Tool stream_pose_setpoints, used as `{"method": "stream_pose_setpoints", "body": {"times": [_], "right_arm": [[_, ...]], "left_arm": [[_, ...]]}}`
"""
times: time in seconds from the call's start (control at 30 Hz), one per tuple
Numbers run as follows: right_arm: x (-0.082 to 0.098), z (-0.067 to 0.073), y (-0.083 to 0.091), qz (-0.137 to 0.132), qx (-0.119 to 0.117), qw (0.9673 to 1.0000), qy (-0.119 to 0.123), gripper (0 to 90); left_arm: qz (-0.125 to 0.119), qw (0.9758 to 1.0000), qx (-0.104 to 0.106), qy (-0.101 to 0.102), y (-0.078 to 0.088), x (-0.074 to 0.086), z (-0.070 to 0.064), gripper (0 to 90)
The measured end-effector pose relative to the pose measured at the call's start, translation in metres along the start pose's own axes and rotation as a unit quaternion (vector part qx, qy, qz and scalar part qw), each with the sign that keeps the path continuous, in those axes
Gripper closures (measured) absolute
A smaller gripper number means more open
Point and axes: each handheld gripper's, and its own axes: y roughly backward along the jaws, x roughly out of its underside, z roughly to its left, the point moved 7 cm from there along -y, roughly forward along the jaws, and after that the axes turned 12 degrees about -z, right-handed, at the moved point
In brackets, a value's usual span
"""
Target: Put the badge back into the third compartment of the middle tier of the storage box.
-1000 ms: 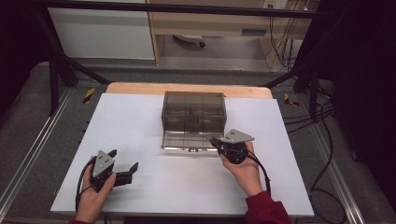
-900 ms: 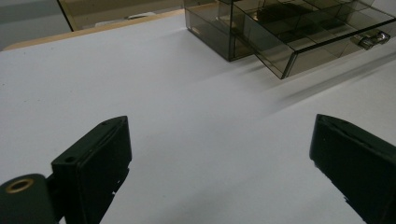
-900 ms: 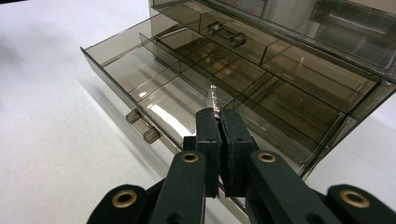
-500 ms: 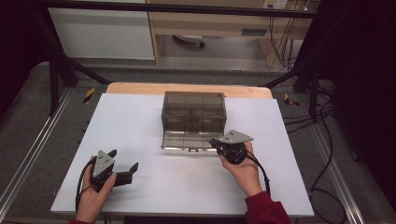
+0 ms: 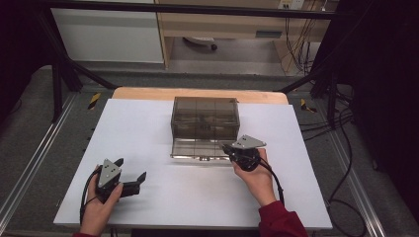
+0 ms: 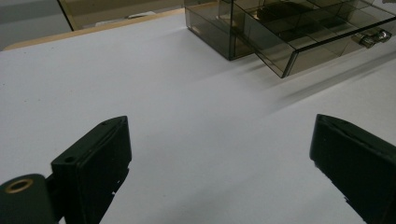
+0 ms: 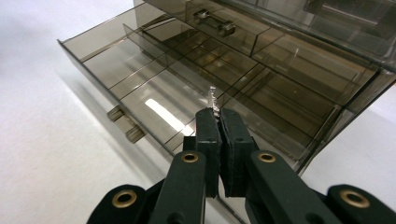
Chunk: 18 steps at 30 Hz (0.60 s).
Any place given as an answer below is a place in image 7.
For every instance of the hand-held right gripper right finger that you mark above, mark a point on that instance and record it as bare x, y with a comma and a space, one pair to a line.
235, 155

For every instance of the small silver jewelry piece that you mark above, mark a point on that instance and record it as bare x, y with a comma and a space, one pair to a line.
212, 98

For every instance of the smoky transparent drawer organizer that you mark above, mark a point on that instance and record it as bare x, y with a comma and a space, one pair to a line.
367, 93

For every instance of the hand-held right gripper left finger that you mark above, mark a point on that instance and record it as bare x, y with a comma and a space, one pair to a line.
211, 149

